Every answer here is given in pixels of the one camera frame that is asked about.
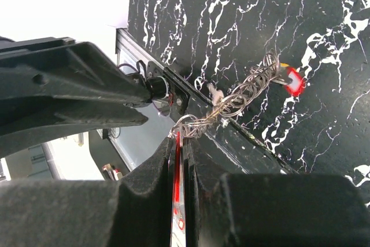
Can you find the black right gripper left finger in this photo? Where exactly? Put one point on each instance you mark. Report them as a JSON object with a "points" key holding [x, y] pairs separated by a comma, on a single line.
{"points": [[135, 211]]}

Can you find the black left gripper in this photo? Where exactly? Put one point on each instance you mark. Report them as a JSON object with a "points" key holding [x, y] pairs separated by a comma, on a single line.
{"points": [[62, 69]]}

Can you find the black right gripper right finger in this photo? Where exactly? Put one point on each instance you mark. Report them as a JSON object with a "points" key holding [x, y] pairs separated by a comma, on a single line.
{"points": [[225, 209]]}

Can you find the red key tag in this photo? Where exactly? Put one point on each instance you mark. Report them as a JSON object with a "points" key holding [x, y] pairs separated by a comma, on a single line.
{"points": [[178, 228], [295, 87]]}

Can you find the black disc with keyrings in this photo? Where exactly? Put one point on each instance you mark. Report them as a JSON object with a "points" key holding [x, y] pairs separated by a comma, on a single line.
{"points": [[226, 107]]}

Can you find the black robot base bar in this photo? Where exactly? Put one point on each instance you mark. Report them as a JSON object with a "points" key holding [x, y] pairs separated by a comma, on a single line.
{"points": [[226, 142]]}

